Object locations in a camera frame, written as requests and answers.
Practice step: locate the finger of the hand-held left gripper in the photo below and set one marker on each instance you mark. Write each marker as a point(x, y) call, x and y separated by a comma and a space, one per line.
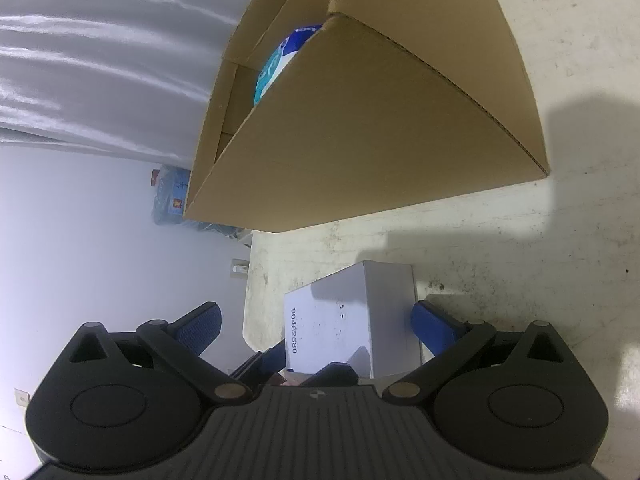
point(337, 372)
point(267, 362)

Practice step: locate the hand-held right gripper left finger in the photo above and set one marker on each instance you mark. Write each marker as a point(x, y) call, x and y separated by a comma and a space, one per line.
point(197, 327)

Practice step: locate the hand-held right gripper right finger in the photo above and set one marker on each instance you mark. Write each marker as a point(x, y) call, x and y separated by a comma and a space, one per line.
point(435, 327)

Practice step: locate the white cardboard box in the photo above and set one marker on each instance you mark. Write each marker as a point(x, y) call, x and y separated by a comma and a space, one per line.
point(350, 320)

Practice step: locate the brown cardboard box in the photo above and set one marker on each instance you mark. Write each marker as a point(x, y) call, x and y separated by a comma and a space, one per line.
point(380, 135)

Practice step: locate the blue white wet wipes pack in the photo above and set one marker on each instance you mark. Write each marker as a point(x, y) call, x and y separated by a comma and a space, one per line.
point(280, 60)

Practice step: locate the white water dispenser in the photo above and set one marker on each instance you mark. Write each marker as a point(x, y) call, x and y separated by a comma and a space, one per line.
point(240, 237)

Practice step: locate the blue water bottle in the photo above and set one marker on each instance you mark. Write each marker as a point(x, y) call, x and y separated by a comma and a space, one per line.
point(170, 200)

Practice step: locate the white curtain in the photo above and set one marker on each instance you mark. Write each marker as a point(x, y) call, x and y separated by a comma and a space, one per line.
point(110, 60)

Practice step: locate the white wall plug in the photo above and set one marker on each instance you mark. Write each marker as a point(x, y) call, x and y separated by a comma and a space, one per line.
point(239, 267)

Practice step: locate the white wall socket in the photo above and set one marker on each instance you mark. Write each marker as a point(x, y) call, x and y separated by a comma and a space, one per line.
point(22, 397)

